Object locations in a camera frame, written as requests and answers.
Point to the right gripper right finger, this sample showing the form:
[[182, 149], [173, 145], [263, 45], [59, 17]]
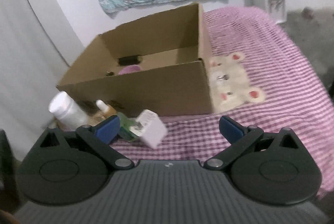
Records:
[[244, 140]]

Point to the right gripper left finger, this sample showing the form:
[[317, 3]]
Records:
[[95, 140]]

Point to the purple plastic lid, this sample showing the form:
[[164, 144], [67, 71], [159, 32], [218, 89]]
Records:
[[130, 69]]

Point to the gold ribbed jar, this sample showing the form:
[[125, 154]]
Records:
[[96, 118]]

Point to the green dropper bottle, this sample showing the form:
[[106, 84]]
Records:
[[115, 124]]

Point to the white plastic bottle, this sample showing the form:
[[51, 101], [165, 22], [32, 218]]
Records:
[[67, 111]]

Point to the white power adapter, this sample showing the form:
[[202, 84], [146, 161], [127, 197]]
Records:
[[149, 128]]

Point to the purple checkered tablecloth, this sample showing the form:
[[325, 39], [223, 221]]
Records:
[[285, 92]]

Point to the black tape roll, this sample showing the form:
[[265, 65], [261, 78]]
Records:
[[130, 60]]

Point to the brown cardboard box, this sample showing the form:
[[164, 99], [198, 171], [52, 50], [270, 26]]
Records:
[[174, 80]]

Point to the white water dispenser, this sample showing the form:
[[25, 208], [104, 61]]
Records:
[[276, 9]]

